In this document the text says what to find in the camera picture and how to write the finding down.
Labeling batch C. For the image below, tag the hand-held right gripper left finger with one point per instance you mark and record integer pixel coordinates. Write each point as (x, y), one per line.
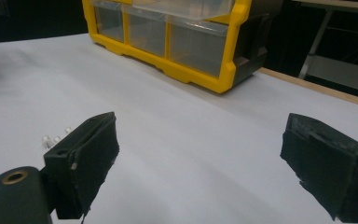
(84, 161)

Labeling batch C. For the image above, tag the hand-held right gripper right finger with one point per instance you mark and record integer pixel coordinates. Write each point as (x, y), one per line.
(329, 168)

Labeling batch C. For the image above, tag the small white plastic part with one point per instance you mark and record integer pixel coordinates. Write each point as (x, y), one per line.
(68, 129)
(57, 139)

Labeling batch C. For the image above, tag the yellow black drawer organizer cabinet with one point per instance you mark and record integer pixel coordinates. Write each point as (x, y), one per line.
(171, 66)

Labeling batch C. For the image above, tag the clear plastic drawer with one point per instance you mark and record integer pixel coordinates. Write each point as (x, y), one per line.
(183, 7)
(197, 49)
(146, 35)
(109, 23)

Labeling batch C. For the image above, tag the grey metal stand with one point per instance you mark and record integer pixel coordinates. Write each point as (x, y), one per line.
(315, 40)

